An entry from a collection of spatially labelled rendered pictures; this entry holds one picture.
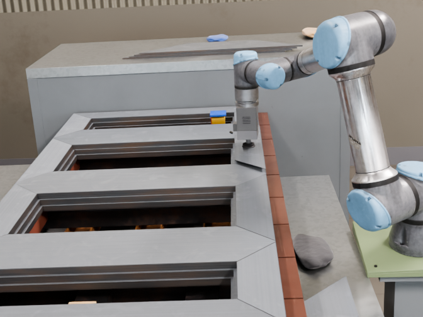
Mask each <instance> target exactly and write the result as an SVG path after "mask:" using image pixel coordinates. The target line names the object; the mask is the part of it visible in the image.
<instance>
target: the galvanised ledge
mask: <svg viewBox="0 0 423 317"><path fill-rule="evenodd" d="M280 180H281V186H282V190H283V196H284V200H285V206H286V212H287V215H288V222H289V226H290V231H291V238H293V237H295V236H296V235H297V234H305V235H309V236H317V237H320V238H323V239H324V240H325V241H326V242H327V243H328V244H329V246H330V248H331V249H332V251H333V254H334V258H333V259H332V260H331V261H330V262H329V263H328V264H327V265H326V266H325V267H320V268H318V269H307V268H306V267H304V266H303V265H302V263H301V262H300V260H299V259H298V257H297V255H296V253H295V257H296V264H297V267H298V273H299V277H300V284H301V287H302V293H303V300H304V301H306V300H307V299H309V298H310V297H312V296H314V295H316V294H317V293H319V292H320V291H322V290H324V289H325V288H327V287H329V286H330V285H332V284H333V283H335V282H337V281H338V280H340V279H342V278H343V277H345V276H346V277H347V281H348V284H349V287H350V290H351V294H352V297H353V300H354V303H355V306H356V310H357V312H358V316H359V317H384V315H383V312H382V310H381V307H380V304H379V302H378V300H377V297H376V294H375V292H374V289H373V286H372V284H371V281H370V279H369V277H367V275H366V272H365V269H364V266H363V262H362V260H361V256H360V254H359V251H358V248H357V246H356V243H355V241H354V238H353V235H352V233H351V231H350V228H349V225H348V223H347V220H346V217H345V215H344V212H343V210H342V208H341V205H340V202H339V200H338V197H337V194H336V192H335V190H334V186H333V185H332V182H331V179H330V177H329V175H311V176H294V177H280Z"/></svg>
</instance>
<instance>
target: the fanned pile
mask: <svg viewBox="0 0 423 317"><path fill-rule="evenodd" d="M304 303H305V309H306V313H307V317H359V316H358V312H357V310H356V306H355V303H354V300H353V296H352V294H351V290H350V287H349V284H348V281H347V277H346V276H345V277H343V278H342V279H340V280H338V281H337V282H335V283H333V284H332V285H330V286H329V287H327V288H325V289H324V290H322V291H320V292H319V293H317V294H316V295H314V296H312V297H310V298H309V299H307V300H306V301H304Z"/></svg>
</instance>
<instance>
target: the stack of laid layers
mask: <svg viewBox="0 0 423 317"><path fill-rule="evenodd" d="M210 124H211V117H210V113H208V114H180V115H165V116H136V117H121V118H93V119H91V120H90V121H89V123H88V124H87V125H86V127H85V128H84V130H96V129H111V128H140V127H155V126H184V125H210ZM222 153H231V164H237V165H241V166H244V167H248V168H251V169H255V170H258V171H261V172H266V169H263V168H260V167H256V166H254V165H250V164H246V163H243V162H239V161H236V160H235V140H234V138H225V139H209V140H180V141H164V142H134V143H104V144H89V145H72V146H71V147H70V149H69V151H68V152H67V153H66V155H65V156H64V158H63V159H62V160H61V161H60V163H59V164H58V166H57V167H56V168H55V170H54V171H70V170H71V168H72V167H73V165H74V164H75V162H76V161H77V160H83V159H113V158H129V157H160V156H176V155H206V154H222ZM226 204H231V226H236V207H235V186H225V187H193V188H176V189H144V190H127V191H95V192H63V193H46V194H37V195H36V196H35V198H34V199H33V201H32V202H31V203H30V205H29V206H28V207H27V209H26V210H25V212H24V213H23V214H22V215H21V217H20V219H19V220H18V221H17V223H16V224H15V225H14V226H13V228H12V230H11V231H10V232H9V234H25V233H29V232H30V231H31V229H32V228H33V227H34V225H35V223H36V222H37V220H38V219H39V217H40V216H41V214H42V213H43V212H44V211H75V210H92V209H125V208H158V207H175V206H209V205H226ZM226 285H231V299H237V262H205V263H187V264H150V265H113V266H94V267H57V268H38V269H1V270H0V292H33V291H71V290H91V289H129V288H150V287H188V286H226Z"/></svg>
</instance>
